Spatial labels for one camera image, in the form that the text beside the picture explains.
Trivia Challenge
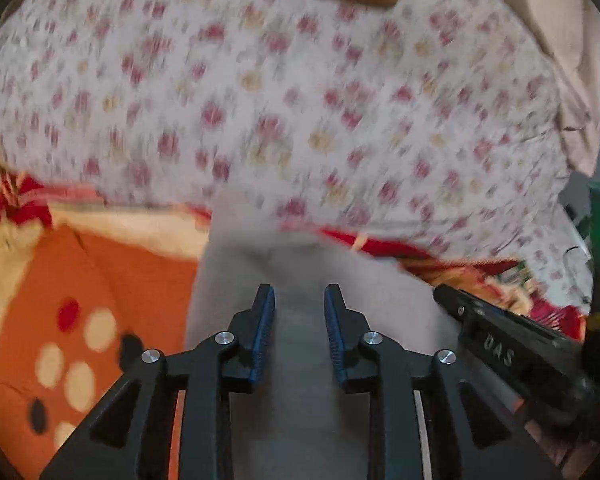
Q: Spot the beige zip jacket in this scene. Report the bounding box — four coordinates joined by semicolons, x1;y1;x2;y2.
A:
185;195;461;480

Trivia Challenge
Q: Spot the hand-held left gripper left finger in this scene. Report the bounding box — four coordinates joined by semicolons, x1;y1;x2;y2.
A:
40;284;276;480

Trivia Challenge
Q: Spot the orange red yellow printed blanket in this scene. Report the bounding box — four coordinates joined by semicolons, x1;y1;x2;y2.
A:
0;172;591;476

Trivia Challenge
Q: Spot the floral quilt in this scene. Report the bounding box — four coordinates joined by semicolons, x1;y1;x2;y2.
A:
0;0;593;306

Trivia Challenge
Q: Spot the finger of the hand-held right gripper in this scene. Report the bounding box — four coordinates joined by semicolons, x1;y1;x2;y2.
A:
432;284;596;426

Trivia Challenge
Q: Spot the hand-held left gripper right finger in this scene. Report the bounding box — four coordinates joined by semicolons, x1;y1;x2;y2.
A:
324;284;563;480

